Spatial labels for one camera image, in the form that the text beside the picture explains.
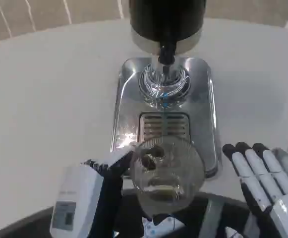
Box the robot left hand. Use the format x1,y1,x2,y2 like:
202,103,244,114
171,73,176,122
49,149,135,238

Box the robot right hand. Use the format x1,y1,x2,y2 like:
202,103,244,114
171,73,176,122
222,141,288,238

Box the clear ribbed glass cup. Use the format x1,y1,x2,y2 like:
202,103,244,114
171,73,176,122
128,137,206,214

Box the black robot torso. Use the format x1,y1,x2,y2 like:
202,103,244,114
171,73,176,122
0,189,285,238

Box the steel drip tray grid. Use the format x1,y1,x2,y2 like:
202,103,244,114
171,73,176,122
138,112,192,145

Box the steel drip tray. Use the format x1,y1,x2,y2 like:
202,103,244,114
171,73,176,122
110,57,222,179

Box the black dispenser tap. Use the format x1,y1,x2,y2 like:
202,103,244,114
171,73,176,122
157,44,177,73

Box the black steel drink dispenser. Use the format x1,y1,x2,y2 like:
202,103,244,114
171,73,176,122
129,0,202,57

